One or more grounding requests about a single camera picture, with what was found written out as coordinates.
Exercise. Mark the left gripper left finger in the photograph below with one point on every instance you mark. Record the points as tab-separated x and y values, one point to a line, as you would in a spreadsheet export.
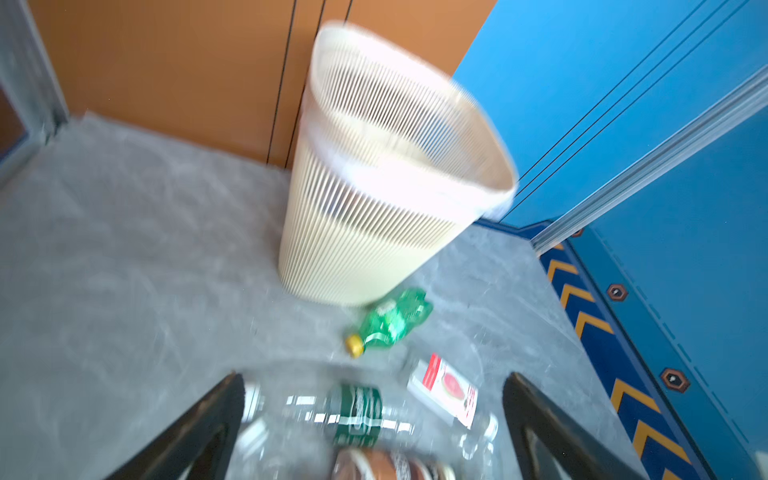
199	444

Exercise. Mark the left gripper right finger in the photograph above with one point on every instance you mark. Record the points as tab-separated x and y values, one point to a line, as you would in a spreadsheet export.
549	444

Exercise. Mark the cream slatted waste bin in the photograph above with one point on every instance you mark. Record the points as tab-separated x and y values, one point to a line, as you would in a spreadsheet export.
393	160

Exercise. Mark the clear bottle white cap centre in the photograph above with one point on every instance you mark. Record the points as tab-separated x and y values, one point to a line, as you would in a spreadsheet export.
477	451

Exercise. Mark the white red juice carton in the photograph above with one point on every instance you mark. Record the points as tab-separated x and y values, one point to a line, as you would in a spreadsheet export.
443	390

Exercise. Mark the clear bottle dark green label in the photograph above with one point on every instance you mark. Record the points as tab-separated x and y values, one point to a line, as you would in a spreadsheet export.
348	414

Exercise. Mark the brown label bottle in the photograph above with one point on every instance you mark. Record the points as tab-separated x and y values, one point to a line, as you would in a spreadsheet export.
367	464

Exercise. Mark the small green bottle yellow cap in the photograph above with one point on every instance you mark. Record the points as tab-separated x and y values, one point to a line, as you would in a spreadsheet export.
390	321

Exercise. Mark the right aluminium frame post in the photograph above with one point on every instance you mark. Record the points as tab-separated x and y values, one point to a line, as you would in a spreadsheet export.
730	111

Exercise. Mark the aluminium frame post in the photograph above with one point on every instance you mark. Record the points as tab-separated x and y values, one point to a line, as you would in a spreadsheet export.
730	111
32	103

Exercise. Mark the left aluminium frame post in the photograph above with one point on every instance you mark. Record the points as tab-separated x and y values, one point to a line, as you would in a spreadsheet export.
32	103

